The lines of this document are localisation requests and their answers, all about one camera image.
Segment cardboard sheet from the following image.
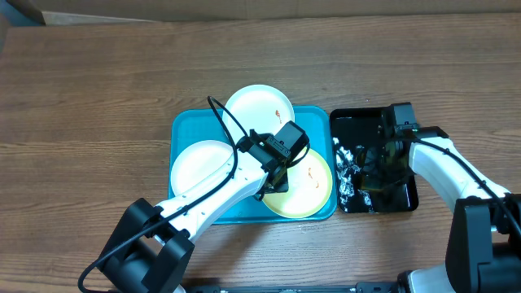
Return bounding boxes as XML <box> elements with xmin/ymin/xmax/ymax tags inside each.
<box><xmin>9</xmin><ymin>0</ymin><xmax>520</xmax><ymax>23</ymax></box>

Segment white plate left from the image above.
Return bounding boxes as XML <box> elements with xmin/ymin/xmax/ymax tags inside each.
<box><xmin>170</xmin><ymin>140</ymin><xmax>233</xmax><ymax>196</ymax></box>

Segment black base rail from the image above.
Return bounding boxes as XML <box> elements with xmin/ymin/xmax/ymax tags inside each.
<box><xmin>185</xmin><ymin>282</ymin><xmax>407</xmax><ymax>293</ymax></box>

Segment black water tray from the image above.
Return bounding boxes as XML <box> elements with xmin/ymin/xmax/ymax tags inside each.
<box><xmin>330</xmin><ymin>107</ymin><xmax>418</xmax><ymax>213</ymax></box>

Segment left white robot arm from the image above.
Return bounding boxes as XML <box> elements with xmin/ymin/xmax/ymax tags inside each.
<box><xmin>91</xmin><ymin>122</ymin><xmax>309</xmax><ymax>292</ymax></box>

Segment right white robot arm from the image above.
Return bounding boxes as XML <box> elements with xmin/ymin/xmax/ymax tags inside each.
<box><xmin>375</xmin><ymin>127</ymin><xmax>520</xmax><ymax>292</ymax></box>

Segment white plate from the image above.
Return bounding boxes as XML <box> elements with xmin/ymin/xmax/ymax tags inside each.
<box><xmin>225</xmin><ymin>85</ymin><xmax>295</xmax><ymax>134</ymax></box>
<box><xmin>170</xmin><ymin>140</ymin><xmax>233</xmax><ymax>196</ymax></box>

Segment yellow plate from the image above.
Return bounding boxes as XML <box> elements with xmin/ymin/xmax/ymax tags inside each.
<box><xmin>262</xmin><ymin>149</ymin><xmax>333</xmax><ymax>219</ymax></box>

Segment green yellow sponge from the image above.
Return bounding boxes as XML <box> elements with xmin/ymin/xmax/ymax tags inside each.
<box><xmin>355</xmin><ymin>147</ymin><xmax>390</xmax><ymax>192</ymax></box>

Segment white plate top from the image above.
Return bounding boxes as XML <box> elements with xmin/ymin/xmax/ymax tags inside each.
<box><xmin>225</xmin><ymin>85</ymin><xmax>295</xmax><ymax>134</ymax></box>

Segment teal plastic tray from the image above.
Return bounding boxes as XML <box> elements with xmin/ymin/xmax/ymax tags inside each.
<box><xmin>169</xmin><ymin>105</ymin><xmax>335</xmax><ymax>225</ymax></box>

